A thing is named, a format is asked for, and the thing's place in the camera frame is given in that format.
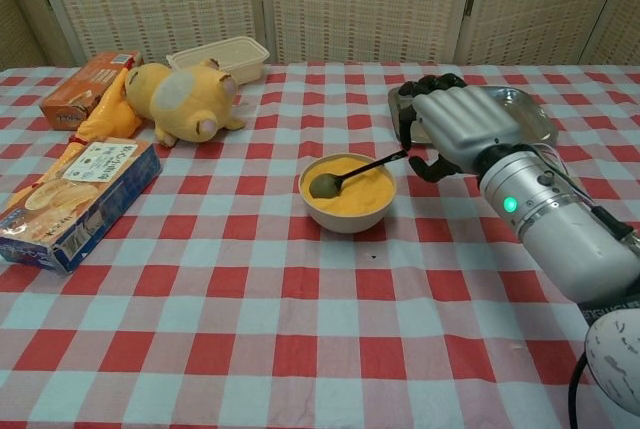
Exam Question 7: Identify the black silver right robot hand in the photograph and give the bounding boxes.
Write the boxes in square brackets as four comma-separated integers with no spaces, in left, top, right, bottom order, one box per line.
[398,73,524,184]

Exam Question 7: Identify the dark long-handled spoon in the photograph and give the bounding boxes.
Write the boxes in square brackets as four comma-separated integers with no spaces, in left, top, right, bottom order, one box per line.
[308,149,409,199]

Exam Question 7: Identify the rectangular stainless steel tray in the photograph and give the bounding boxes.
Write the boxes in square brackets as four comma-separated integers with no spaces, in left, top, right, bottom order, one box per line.
[388,84,560,148]

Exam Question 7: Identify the yellow food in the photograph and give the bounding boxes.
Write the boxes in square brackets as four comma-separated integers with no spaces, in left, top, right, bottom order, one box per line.
[302,155,394,214]

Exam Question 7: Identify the cream round bowl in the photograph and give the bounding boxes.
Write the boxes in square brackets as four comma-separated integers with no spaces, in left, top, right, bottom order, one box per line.
[298,152,398,235]

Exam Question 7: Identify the beige woven folding screen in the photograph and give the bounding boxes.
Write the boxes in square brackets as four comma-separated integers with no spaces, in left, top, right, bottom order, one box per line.
[0,0,640,70]

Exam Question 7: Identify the beige plastic food container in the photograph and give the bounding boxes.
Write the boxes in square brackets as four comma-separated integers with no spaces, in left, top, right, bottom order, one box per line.
[165,35,271,86]

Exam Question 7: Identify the yellow plush animal toy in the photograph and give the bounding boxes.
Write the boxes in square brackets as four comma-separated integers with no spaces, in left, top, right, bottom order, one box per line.
[123,59,246,148]

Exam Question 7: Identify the red white checked tablecloth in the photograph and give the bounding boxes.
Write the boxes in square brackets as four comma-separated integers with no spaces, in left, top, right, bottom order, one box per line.
[0,61,640,429]

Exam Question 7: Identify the orange snack box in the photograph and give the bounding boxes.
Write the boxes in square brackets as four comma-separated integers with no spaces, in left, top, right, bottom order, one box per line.
[39,51,145,131]

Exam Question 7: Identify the blue orange cracker box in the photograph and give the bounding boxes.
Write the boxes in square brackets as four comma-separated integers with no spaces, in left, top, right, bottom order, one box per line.
[0,139,162,275]

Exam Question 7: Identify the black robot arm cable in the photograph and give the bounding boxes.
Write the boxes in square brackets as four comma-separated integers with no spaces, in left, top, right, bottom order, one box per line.
[568,352,595,429]

